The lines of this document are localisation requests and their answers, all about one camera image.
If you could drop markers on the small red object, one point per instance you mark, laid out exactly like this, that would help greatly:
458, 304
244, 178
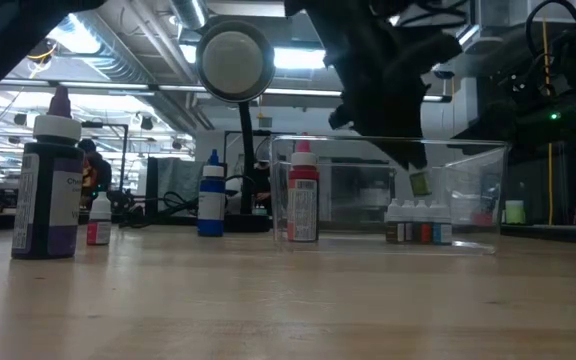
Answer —
483, 218

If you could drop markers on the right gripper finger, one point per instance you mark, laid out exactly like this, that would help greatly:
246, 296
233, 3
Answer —
408, 125
375, 122

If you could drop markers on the large blue coloring bottle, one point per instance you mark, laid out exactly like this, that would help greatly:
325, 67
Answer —
211, 210

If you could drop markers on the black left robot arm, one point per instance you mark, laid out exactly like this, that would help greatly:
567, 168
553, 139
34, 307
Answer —
8, 35

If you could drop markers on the black aluminium table frame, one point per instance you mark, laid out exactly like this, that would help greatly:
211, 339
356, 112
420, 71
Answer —
543, 232

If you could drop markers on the black metal stand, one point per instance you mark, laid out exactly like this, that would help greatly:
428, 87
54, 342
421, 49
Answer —
124, 160

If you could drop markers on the large purple coloring bottle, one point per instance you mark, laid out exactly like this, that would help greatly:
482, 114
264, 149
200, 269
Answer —
48, 200

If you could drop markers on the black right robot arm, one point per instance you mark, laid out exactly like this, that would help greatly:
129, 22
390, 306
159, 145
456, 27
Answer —
568, 115

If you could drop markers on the person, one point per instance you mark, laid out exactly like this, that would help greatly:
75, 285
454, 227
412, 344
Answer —
97, 170

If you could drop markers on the small green-label dropper bottle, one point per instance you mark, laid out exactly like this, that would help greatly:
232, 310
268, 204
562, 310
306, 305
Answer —
420, 183

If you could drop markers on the silver ventilation duct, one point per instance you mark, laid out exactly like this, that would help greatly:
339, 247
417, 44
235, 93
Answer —
118, 55

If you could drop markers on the dark equipment cabinet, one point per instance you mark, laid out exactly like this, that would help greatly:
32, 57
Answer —
358, 195

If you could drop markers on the clear plastic container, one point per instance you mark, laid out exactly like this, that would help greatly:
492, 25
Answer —
288, 210

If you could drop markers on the small brown-label dropper bottle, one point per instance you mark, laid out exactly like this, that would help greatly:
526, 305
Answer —
393, 232

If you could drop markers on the small blue-label dropper bottle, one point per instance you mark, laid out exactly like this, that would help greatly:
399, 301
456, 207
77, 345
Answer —
442, 233

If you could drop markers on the small pink-label dropper bottle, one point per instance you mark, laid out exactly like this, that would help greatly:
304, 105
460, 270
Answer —
99, 232

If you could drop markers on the gray fabric panel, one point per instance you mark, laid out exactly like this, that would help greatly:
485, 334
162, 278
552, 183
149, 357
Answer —
180, 175

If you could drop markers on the long ceiling light bar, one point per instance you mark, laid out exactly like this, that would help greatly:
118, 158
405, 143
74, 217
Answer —
298, 92

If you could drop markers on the large orange-red coloring bottle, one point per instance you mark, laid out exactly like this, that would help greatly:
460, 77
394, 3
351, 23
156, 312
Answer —
303, 200

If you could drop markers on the light green cup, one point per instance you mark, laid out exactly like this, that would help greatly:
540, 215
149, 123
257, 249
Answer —
514, 211

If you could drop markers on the black gooseneck desk lamp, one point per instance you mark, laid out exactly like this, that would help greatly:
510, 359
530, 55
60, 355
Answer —
235, 60

